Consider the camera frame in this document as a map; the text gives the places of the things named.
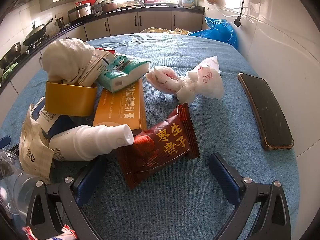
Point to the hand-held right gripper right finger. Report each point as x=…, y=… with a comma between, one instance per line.
x=222, y=175

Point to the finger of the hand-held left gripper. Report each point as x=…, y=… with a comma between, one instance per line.
x=5, y=142

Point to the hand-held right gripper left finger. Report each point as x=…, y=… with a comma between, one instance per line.
x=90, y=177

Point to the blue white box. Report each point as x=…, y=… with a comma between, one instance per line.
x=47, y=120

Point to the long orange box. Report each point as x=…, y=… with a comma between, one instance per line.
x=120, y=107

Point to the yellow plastic container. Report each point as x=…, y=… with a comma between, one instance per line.
x=70, y=100

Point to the beige paper bag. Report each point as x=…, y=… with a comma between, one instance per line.
x=32, y=150

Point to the white spray bottle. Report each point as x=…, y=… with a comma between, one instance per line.
x=87, y=142

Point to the clear plastic bottle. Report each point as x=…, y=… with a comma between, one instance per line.
x=17, y=187

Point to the blue tablecloth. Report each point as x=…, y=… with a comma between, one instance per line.
x=175, y=205

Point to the dark red snack packet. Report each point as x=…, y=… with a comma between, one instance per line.
x=160, y=150

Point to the red white packet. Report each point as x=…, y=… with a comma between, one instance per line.
x=50, y=233

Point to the green cloth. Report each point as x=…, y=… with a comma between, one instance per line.
x=8, y=71

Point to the black smartphone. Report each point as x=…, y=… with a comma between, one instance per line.
x=267, y=110

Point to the steel frying pan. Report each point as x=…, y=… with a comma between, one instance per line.
x=10, y=55

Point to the knotted white plastic bag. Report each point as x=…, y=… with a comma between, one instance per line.
x=195, y=85

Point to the white cloth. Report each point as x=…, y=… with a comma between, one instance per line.
x=65, y=57

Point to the teal tissue pack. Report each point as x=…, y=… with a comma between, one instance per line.
x=122, y=72

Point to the white grey carton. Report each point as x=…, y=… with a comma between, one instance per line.
x=96, y=67

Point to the black wok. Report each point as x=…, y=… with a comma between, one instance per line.
x=37, y=33

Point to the blue plastic bag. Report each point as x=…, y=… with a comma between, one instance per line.
x=220, y=31

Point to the steel electric cooker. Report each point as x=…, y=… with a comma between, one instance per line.
x=80, y=11

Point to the yellow plastic bag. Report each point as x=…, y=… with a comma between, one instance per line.
x=172, y=31

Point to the grey kitchen base cabinets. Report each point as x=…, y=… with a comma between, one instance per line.
x=150, y=21

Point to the dark cooking pot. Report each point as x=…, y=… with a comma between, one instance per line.
x=107, y=5

